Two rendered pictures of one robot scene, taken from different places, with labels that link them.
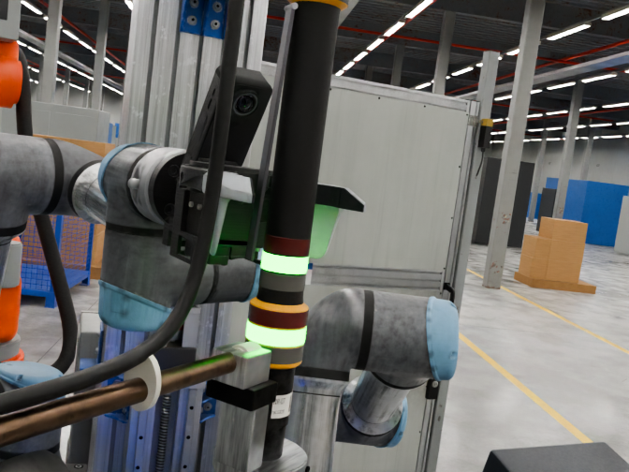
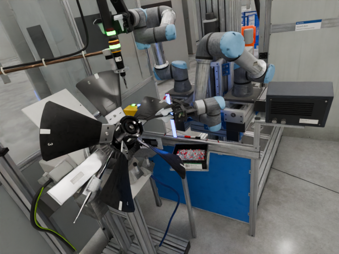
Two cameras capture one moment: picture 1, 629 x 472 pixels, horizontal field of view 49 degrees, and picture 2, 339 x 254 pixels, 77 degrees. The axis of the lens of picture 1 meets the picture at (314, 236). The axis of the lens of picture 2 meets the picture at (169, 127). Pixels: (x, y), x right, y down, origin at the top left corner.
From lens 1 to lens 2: 0.89 m
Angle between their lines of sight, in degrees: 59
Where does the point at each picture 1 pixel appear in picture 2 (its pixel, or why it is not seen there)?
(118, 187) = not seen: hidden behind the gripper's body
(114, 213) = not seen: hidden behind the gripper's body
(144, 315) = (139, 46)
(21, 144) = (151, 10)
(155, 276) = (139, 38)
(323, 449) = (200, 77)
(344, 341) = (203, 48)
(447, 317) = (227, 38)
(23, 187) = (152, 20)
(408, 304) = (219, 35)
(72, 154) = (162, 9)
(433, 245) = not seen: outside the picture
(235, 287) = (161, 38)
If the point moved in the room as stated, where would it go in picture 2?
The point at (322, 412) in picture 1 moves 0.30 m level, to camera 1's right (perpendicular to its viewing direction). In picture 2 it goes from (200, 67) to (249, 74)
